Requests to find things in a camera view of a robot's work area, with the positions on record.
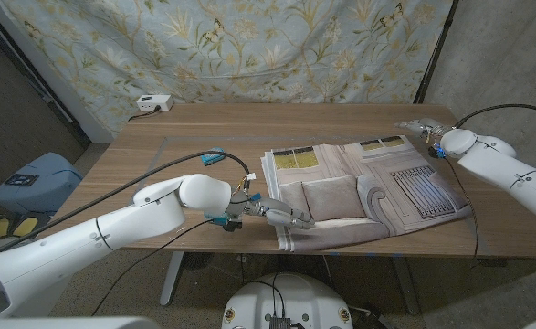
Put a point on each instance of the floral print backdrop cloth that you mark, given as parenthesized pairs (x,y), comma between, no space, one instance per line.
(272,45)

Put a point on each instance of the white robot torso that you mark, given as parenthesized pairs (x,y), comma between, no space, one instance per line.
(290,297)

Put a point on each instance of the white table leg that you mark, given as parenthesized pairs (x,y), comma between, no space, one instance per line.
(171,279)
(406,288)

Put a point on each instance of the white power strip box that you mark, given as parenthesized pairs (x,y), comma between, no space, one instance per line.
(153,102)

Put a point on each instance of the blue toy phone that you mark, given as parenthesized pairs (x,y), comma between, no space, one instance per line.
(213,157)

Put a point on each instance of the small black torso device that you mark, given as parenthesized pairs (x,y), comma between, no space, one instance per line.
(280,322)

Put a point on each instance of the black round floor fan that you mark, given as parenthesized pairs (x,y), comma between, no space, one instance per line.
(197,260)

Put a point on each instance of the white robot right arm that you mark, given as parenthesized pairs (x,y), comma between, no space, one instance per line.
(500,169)

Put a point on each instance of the white robot left shoulder cover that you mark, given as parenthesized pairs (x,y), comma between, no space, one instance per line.
(66,323)

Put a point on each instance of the black backdrop stand pole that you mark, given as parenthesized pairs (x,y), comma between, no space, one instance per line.
(434,55)

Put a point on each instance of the black floor power strip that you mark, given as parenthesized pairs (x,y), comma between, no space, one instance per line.
(370,320)

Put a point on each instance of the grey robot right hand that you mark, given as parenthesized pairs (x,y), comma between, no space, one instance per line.
(425,127)

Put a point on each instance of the teal ribbed soap box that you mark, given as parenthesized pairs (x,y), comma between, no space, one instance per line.
(210,216)

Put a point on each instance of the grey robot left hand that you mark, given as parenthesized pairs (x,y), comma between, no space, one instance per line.
(276,212)

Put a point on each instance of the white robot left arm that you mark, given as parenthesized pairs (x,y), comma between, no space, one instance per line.
(112,228)

